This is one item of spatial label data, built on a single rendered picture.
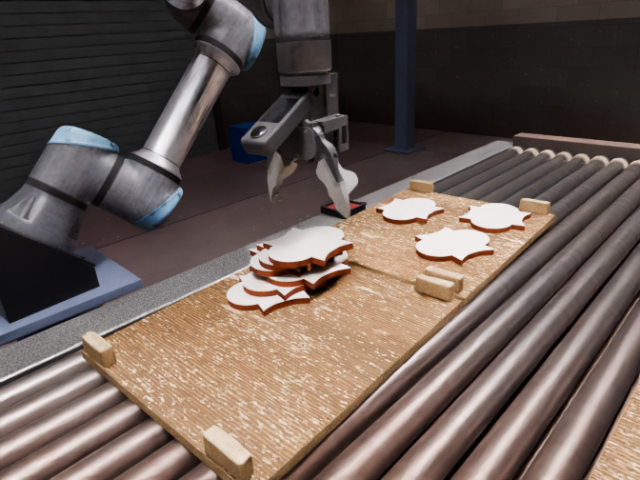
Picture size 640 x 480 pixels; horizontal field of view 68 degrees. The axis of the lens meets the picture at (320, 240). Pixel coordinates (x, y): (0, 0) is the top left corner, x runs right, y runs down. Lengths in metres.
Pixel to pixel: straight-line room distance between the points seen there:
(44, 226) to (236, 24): 0.56
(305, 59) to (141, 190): 0.50
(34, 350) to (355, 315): 0.46
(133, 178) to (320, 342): 0.57
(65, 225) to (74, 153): 0.14
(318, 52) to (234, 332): 0.39
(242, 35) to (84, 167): 0.43
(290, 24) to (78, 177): 0.54
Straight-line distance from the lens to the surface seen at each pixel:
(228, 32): 1.12
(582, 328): 0.75
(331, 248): 0.73
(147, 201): 1.04
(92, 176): 1.03
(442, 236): 0.91
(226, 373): 0.61
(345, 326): 0.67
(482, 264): 0.85
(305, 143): 0.69
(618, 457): 0.55
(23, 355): 0.81
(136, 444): 0.59
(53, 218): 1.02
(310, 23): 0.67
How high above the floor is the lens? 1.31
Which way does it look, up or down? 24 degrees down
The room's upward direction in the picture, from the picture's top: 4 degrees counter-clockwise
